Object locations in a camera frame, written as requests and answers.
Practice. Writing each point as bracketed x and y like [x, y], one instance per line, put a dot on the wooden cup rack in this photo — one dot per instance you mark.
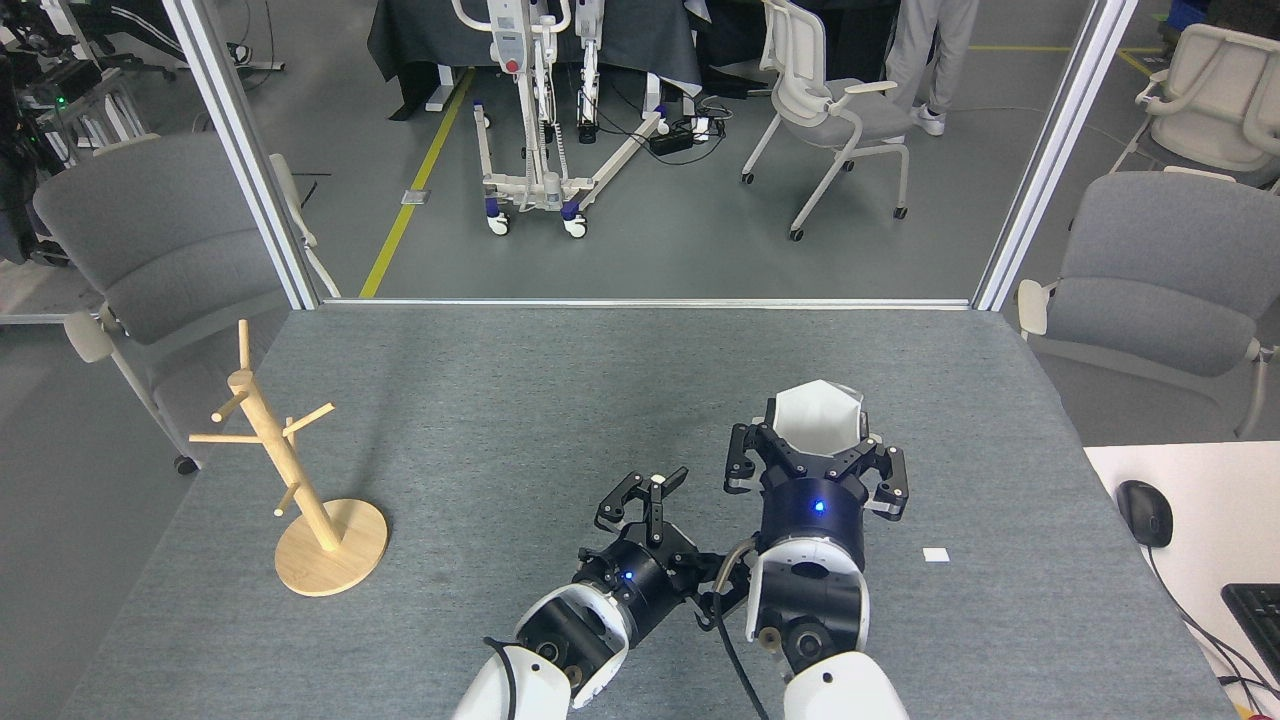
[340, 570]

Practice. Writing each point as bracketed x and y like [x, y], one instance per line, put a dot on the black power strip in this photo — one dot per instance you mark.
[672, 140]

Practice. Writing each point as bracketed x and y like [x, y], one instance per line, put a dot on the black equipment rack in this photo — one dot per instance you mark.
[40, 90]

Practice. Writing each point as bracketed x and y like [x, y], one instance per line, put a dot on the silver table edge rail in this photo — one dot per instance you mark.
[650, 303]

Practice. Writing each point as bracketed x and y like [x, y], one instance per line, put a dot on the black computer mouse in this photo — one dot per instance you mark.
[1145, 512]

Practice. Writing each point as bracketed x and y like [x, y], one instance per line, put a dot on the dark cloth-covered table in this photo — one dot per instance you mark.
[430, 35]

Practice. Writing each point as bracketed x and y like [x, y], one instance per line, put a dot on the metal floor plate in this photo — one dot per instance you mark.
[416, 197]

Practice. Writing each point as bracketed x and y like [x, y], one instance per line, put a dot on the white shell-back chair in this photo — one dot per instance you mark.
[1220, 100]

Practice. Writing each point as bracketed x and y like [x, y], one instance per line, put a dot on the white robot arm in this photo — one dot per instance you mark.
[810, 610]
[540, 650]

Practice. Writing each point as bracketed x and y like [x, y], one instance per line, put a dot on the white faceted cup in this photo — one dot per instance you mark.
[820, 415]

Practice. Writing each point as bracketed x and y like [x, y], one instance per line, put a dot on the black keyboard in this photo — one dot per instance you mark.
[1258, 615]

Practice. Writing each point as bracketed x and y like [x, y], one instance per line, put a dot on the silver frame post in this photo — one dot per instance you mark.
[245, 160]
[1050, 160]

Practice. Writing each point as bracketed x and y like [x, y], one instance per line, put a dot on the person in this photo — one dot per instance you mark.
[915, 50]

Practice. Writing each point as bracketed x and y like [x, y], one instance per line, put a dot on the white wheeled stand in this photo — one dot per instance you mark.
[510, 40]

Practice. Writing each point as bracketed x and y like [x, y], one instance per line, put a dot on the white mesh-back office chair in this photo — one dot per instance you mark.
[860, 118]

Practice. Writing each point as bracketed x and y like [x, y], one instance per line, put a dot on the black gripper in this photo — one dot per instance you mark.
[640, 585]
[815, 520]

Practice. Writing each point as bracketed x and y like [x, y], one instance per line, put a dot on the grey armchair with cream arms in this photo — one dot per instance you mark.
[150, 230]
[1160, 300]

